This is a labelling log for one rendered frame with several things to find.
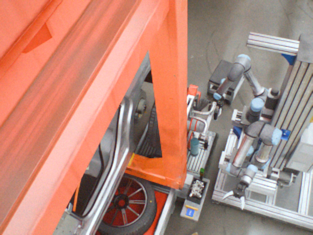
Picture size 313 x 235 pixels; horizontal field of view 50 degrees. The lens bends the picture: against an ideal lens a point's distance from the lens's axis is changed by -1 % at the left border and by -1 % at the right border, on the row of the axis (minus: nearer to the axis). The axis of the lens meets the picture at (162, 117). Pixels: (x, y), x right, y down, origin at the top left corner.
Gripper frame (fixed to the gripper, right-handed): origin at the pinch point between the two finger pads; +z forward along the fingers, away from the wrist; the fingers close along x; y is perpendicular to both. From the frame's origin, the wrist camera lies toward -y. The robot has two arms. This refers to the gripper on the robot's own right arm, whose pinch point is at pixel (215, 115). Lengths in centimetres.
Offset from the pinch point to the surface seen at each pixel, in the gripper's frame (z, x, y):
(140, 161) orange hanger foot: 63, -56, -15
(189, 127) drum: 23.5, -19.5, 4.4
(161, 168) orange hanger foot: 70, -31, 1
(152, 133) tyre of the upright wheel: 47, -47, 15
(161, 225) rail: 107, -21, -44
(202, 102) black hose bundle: 4.5, -13.2, 21.1
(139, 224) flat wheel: 115, -38, -32
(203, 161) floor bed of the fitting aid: 14, -5, -77
